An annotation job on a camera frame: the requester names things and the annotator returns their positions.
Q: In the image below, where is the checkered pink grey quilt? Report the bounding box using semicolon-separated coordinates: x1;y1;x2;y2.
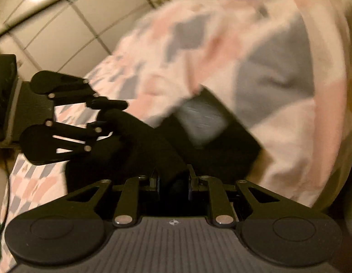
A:
0;0;352;272

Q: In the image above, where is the black garment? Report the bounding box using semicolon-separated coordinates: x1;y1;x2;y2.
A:
65;88;261;192

